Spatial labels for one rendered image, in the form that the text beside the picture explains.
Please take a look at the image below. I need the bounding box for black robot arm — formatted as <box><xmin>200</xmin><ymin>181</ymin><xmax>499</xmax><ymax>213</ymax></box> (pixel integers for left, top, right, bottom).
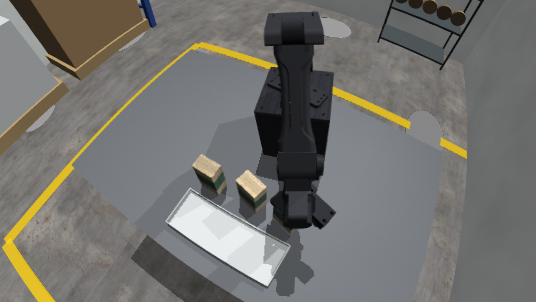
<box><xmin>264</xmin><ymin>11</ymin><xmax>337</xmax><ymax>230</ymax></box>

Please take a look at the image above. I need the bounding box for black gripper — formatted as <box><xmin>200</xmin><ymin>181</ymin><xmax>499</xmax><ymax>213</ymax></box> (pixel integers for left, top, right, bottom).
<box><xmin>270</xmin><ymin>187</ymin><xmax>286</xmax><ymax>216</ymax></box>

